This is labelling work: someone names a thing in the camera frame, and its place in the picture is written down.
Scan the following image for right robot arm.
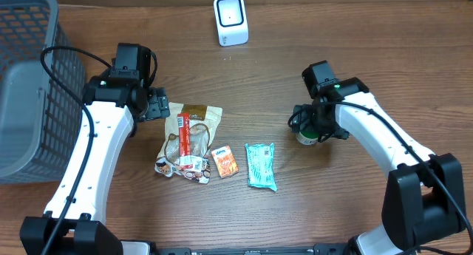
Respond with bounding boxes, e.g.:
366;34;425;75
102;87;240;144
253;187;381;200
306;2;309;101
287;77;472;254

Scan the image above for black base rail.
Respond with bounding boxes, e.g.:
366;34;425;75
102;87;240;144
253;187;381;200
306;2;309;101
121;239;417;255

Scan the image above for green white round container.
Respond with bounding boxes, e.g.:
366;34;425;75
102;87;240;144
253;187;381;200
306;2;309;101
296;132;319;146

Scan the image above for grey plastic mesh basket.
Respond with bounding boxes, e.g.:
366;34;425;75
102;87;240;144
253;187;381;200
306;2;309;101
1;0;86;184

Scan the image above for beige dried food bag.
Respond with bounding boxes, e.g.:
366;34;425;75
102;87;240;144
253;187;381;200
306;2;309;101
154;102;222;184

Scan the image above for teal wet wipes packet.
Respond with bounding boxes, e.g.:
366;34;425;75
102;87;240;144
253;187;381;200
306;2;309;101
245;143;277;192

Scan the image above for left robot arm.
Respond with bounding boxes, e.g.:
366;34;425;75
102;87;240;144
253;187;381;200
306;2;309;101
20;76;170;255

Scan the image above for red snack stick pack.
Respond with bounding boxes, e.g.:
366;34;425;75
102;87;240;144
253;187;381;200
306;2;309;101
177;112;192;169

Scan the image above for white barcode scanner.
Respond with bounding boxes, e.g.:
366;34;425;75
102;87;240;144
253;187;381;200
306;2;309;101
213;0;249;47

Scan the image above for orange tissue packet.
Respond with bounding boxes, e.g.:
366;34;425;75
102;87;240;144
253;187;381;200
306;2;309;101
211;146;239;178

